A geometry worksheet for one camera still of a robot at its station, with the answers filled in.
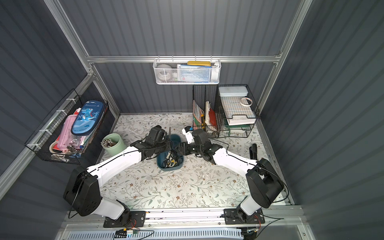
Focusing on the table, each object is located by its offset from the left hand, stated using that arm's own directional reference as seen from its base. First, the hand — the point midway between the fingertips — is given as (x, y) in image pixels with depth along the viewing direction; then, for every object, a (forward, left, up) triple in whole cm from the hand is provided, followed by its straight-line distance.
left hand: (172, 144), depth 85 cm
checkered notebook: (+25, -38, +6) cm, 46 cm away
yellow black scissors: (-5, +7, -13) cm, 15 cm away
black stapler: (+1, -50, -10) cm, 51 cm away
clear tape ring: (+27, -46, +6) cm, 53 cm away
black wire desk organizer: (+19, -31, +8) cm, 37 cm away
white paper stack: (+15, -42, +5) cm, 45 cm away
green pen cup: (0, +34, +1) cm, 34 cm away
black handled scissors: (-1, +1, -12) cm, 12 cm away
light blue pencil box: (+38, -39, +9) cm, 55 cm away
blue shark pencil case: (+2, +38, +21) cm, 44 cm away
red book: (+32, -27, -11) cm, 43 cm away
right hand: (-2, -5, +3) cm, 6 cm away
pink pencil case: (-8, +46, +16) cm, 49 cm away
